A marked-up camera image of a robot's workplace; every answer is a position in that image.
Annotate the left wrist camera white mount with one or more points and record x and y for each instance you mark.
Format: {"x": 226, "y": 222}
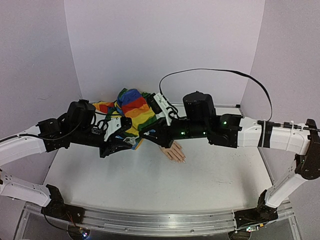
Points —
{"x": 116, "y": 126}

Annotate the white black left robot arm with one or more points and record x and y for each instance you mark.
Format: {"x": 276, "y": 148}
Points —
{"x": 79, "y": 125}

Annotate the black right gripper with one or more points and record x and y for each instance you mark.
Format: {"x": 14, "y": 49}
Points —
{"x": 164, "y": 134}

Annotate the rainbow striped cloth sleeve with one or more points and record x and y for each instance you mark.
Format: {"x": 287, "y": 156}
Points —
{"x": 130, "y": 103}

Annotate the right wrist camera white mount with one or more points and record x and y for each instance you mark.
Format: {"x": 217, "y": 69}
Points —
{"x": 161, "y": 107}

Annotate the mannequin hand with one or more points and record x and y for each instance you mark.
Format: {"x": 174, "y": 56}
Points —
{"x": 174, "y": 153}

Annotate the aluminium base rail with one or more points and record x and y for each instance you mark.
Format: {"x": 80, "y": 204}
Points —
{"x": 70, "y": 222}

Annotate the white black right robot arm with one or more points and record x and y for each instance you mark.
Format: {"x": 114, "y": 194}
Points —
{"x": 233, "y": 131}

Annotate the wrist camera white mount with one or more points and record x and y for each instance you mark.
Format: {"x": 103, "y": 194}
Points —
{"x": 161, "y": 107}
{"x": 116, "y": 126}

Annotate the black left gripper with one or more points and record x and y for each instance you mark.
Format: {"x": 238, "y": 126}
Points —
{"x": 113, "y": 146}

